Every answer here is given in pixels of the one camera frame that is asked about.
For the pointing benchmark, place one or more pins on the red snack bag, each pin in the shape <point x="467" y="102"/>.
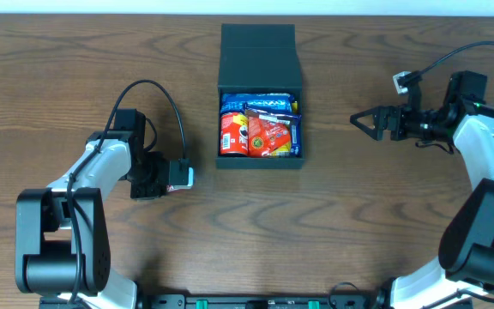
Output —
<point x="262" y="138"/>

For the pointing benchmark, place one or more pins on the red Pringles can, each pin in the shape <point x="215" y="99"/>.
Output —
<point x="233" y="134"/>

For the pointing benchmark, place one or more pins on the purple chocolate bar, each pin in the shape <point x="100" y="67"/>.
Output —
<point x="273" y="116"/>

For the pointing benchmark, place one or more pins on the dark green open box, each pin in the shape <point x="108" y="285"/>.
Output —
<point x="259" y="59"/>

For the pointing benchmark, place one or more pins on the yellow snack bag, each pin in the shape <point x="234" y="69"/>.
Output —
<point x="289" y="144"/>

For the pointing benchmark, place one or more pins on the black mounting rail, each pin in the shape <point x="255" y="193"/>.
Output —
<point x="178" y="301"/>

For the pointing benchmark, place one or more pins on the red KitKat bar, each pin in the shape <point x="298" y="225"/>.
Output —
<point x="171" y="188"/>

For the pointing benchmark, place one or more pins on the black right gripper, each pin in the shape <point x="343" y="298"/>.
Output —
<point x="385" y="123"/>

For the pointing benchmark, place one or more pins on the blue cookie pack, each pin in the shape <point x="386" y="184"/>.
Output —
<point x="279" y="102"/>

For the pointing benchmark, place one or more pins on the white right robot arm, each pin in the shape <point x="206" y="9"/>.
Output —
<point x="464" y="266"/>

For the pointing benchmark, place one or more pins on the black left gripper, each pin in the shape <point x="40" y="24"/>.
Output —
<point x="145" y="189"/>

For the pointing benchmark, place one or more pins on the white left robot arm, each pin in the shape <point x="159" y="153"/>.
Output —
<point x="62" y="246"/>

